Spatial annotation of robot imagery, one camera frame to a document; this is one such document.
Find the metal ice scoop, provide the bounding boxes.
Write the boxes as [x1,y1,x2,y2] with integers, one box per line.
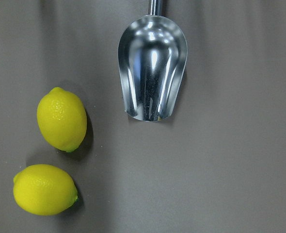
[118,0,188,122]

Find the whole yellow lemon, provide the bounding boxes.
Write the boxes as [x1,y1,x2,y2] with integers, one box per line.
[13,164,78,216]
[37,87,87,152]

